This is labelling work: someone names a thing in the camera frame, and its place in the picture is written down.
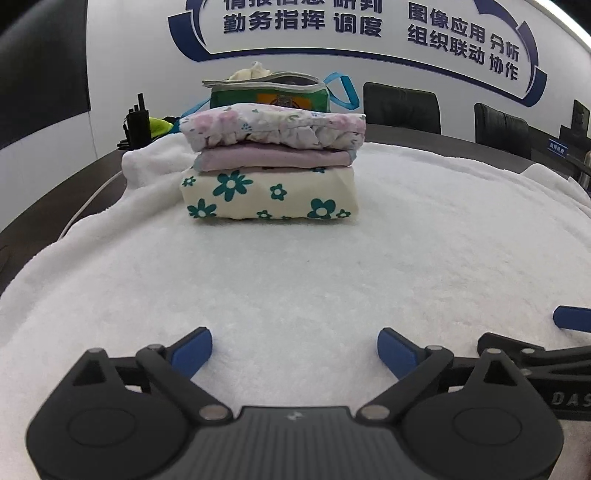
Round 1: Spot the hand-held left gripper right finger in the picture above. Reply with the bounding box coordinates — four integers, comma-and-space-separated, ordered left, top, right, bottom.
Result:
358, 328, 531, 422

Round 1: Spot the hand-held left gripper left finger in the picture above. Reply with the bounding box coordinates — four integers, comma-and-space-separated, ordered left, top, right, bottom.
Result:
60, 327, 234, 422

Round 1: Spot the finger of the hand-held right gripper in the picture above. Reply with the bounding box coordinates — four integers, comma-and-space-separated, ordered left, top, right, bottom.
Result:
477, 332, 591, 371
553, 305, 591, 332

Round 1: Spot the pink floral dress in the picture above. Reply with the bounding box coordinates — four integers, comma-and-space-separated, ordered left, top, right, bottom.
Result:
178, 102, 367, 152

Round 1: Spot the person's right hand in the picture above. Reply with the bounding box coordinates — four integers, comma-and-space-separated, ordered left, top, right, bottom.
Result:
561, 418, 591, 464

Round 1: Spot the white fluffy blanket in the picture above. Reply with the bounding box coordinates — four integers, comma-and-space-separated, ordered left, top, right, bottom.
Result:
0, 136, 591, 416

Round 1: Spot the folded cream teal-flower garment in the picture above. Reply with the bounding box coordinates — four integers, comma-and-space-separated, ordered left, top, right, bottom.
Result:
179, 165, 360, 221

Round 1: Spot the black desk monitor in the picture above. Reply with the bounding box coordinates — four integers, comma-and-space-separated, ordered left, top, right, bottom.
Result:
573, 99, 591, 139

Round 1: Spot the black office chair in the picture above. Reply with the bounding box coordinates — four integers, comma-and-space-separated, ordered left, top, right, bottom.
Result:
363, 82, 441, 136
474, 102, 532, 160

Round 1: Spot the folded pink garment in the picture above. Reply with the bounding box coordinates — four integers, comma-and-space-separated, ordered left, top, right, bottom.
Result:
193, 141, 358, 172

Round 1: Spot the yellow-green object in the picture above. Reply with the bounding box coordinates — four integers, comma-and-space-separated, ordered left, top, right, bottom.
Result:
148, 116, 175, 138

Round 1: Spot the black walkie-talkie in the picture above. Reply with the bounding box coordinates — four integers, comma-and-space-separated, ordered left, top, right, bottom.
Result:
121, 92, 152, 151

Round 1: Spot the cream cloth in bag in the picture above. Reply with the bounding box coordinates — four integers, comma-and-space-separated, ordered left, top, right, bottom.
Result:
229, 61, 273, 82

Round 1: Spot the white cable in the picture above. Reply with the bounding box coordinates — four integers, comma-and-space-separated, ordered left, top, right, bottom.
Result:
59, 171, 125, 241

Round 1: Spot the green bag with blue handles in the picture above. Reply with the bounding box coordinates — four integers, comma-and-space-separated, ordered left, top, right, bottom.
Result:
180, 71, 361, 118

